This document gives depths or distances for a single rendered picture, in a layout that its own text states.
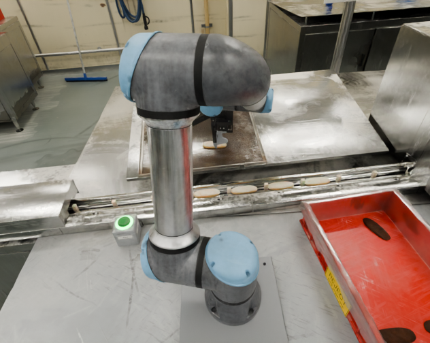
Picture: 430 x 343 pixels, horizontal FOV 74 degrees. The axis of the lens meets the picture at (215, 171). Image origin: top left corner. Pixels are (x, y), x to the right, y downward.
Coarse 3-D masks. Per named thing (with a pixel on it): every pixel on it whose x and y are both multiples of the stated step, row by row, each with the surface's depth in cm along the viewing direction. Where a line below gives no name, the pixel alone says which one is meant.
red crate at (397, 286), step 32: (320, 224) 96; (352, 224) 96; (384, 224) 95; (320, 256) 86; (352, 256) 87; (384, 256) 86; (416, 256) 86; (384, 288) 79; (416, 288) 79; (352, 320) 72; (384, 320) 73; (416, 320) 72
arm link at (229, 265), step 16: (208, 240) 65; (224, 240) 63; (240, 240) 63; (208, 256) 60; (224, 256) 60; (240, 256) 61; (256, 256) 61; (208, 272) 61; (224, 272) 58; (240, 272) 58; (256, 272) 62; (208, 288) 63; (224, 288) 61; (240, 288) 61
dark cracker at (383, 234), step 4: (364, 220) 96; (368, 220) 95; (372, 220) 95; (368, 224) 94; (372, 224) 94; (376, 224) 94; (372, 228) 93; (376, 228) 93; (380, 228) 93; (376, 232) 92; (380, 232) 92; (384, 232) 92; (380, 236) 91; (384, 236) 91; (388, 236) 91
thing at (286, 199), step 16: (272, 192) 103; (288, 192) 103; (304, 192) 103; (320, 192) 102; (336, 192) 102; (352, 192) 102; (400, 192) 103; (416, 192) 105; (128, 208) 100; (144, 208) 100; (208, 208) 99; (224, 208) 98; (240, 208) 99; (256, 208) 100; (272, 208) 101; (80, 224) 96; (96, 224) 96; (112, 224) 97; (144, 224) 99; (0, 240) 96
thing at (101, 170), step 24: (360, 72) 187; (384, 72) 186; (120, 96) 177; (360, 96) 163; (120, 120) 155; (96, 144) 139; (120, 144) 138; (96, 168) 125; (120, 168) 124; (264, 168) 120; (288, 168) 119; (312, 168) 118; (336, 168) 118; (96, 192) 113; (120, 192) 113; (216, 216) 101
